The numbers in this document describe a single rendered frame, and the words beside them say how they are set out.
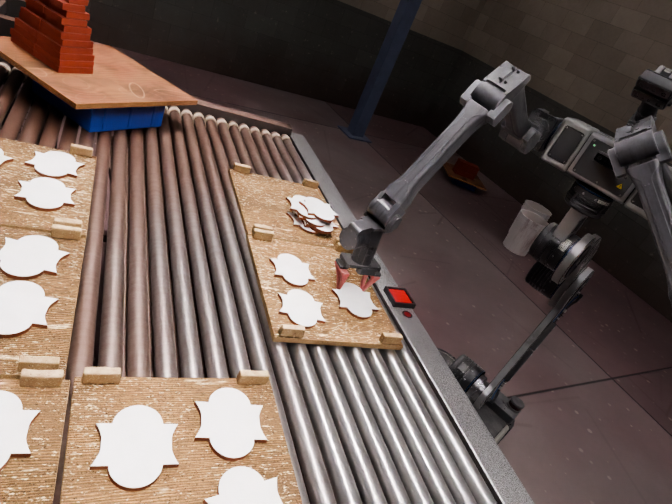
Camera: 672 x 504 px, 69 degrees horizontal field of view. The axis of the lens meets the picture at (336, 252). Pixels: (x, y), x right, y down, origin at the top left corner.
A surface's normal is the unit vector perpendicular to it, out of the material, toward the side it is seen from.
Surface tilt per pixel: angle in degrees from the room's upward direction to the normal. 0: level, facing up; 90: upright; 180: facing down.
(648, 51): 90
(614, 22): 90
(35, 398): 0
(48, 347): 0
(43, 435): 0
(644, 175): 87
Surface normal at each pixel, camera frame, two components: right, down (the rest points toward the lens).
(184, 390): 0.37, -0.80
